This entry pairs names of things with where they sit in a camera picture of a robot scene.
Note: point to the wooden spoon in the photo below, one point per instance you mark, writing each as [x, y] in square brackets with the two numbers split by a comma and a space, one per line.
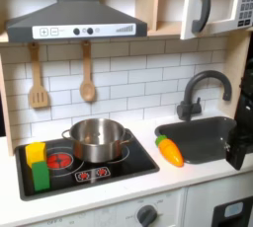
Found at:
[87, 89]

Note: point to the dark grey tap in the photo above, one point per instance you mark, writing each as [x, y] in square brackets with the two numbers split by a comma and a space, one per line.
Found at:
[189, 106]

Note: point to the grey oven knob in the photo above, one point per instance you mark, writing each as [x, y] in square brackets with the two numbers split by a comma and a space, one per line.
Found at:
[146, 216]

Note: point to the yellow block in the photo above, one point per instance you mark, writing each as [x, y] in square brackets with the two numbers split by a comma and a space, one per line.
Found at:
[35, 153]

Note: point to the grey range hood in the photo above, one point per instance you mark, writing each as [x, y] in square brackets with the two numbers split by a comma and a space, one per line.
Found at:
[75, 15]

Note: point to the white toy microwave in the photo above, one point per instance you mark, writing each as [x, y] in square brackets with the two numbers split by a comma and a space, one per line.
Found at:
[224, 4]

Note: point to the dark grey sink basin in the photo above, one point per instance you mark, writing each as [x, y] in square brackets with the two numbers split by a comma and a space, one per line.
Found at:
[197, 138]

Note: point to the green block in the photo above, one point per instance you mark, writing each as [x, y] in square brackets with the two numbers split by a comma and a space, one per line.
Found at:
[41, 176]

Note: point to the orange toy carrot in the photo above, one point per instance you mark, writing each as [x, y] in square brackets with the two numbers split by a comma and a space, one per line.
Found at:
[171, 152]

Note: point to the white oven front panel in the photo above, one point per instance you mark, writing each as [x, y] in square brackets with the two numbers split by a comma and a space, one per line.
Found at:
[108, 212]

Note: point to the steel pot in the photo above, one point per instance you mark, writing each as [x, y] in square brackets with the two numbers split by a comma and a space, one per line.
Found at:
[95, 147]

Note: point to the black cabinet door window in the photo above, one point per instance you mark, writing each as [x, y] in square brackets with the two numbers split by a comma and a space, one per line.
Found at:
[230, 212]

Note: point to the wooden open shelf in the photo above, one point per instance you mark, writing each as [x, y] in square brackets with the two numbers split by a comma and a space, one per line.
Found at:
[164, 7]

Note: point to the black toy stove top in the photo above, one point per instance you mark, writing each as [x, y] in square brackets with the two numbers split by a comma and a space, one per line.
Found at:
[131, 162]

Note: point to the slotted wooden spatula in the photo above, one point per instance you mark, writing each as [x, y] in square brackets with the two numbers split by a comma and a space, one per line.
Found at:
[38, 96]

